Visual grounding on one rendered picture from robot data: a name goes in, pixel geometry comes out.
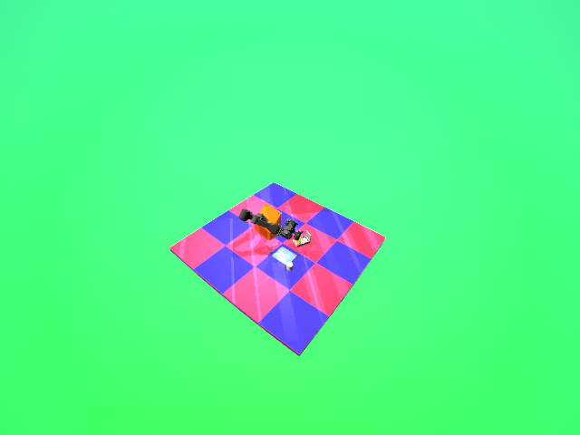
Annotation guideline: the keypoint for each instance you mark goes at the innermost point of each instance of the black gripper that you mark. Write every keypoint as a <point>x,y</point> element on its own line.
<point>296,234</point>

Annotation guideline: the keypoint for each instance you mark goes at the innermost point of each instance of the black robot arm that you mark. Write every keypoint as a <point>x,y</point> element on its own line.
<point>261,220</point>

